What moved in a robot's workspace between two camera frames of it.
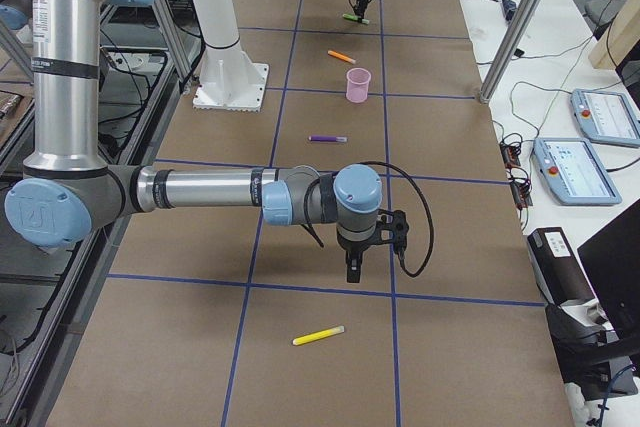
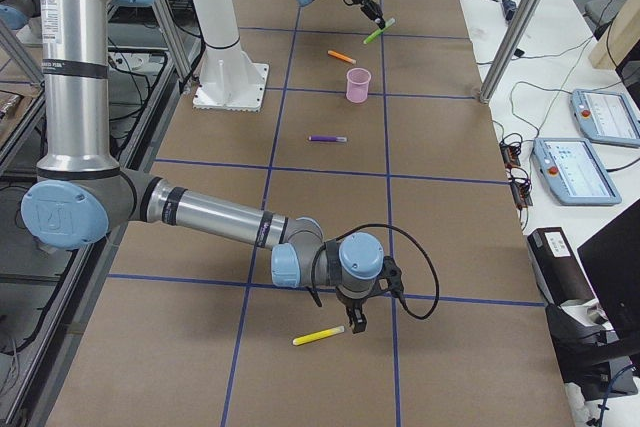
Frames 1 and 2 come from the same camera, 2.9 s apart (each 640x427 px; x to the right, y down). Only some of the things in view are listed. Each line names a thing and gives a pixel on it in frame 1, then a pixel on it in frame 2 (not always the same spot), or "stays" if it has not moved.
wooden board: (620, 35) stays
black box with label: (559, 266) stays
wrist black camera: (393, 229) -> (393, 274)
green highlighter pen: (356, 18) -> (378, 32)
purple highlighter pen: (327, 138) stays
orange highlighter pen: (340, 55) stays
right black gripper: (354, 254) -> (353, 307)
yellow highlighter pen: (318, 335) stays
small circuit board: (509, 154) stays
